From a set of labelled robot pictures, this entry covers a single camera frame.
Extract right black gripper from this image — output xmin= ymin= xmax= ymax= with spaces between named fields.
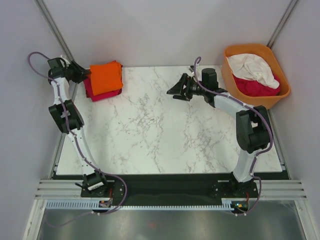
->
xmin=166 ymin=73 xmax=207 ymax=102

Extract orange t shirt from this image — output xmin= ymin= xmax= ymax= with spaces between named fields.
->
xmin=90 ymin=61 xmax=123 ymax=96

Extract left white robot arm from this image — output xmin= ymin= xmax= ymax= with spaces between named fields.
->
xmin=47 ymin=57 xmax=110 ymax=197

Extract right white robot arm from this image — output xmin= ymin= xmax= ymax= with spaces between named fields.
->
xmin=166 ymin=68 xmax=273 ymax=197

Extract folded pink t shirt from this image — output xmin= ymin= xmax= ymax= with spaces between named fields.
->
xmin=83 ymin=59 xmax=123 ymax=103

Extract crimson t shirt in basket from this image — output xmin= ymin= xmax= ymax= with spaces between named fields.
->
xmin=233 ymin=75 xmax=281 ymax=97

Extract orange plastic basket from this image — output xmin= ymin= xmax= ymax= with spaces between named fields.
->
xmin=221 ymin=43 xmax=291 ymax=110

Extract white t shirt in basket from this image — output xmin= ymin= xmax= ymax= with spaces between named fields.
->
xmin=227 ymin=53 xmax=280 ymax=89

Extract left corner aluminium post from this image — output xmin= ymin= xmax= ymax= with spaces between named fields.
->
xmin=33 ymin=0 xmax=82 ymax=76

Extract corner aluminium post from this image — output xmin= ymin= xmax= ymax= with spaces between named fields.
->
xmin=33 ymin=0 xmax=82 ymax=76
xmin=266 ymin=0 xmax=300 ymax=49

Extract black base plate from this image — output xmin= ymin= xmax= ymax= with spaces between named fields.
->
xmin=80 ymin=173 xmax=258 ymax=207

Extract aluminium rail frame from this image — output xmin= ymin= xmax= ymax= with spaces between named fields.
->
xmin=35 ymin=179 xmax=307 ymax=201

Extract white slotted cable duct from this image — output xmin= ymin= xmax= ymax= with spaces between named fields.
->
xmin=46 ymin=199 xmax=234 ymax=211

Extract right corner aluminium post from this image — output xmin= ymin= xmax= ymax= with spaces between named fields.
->
xmin=266 ymin=0 xmax=300 ymax=49

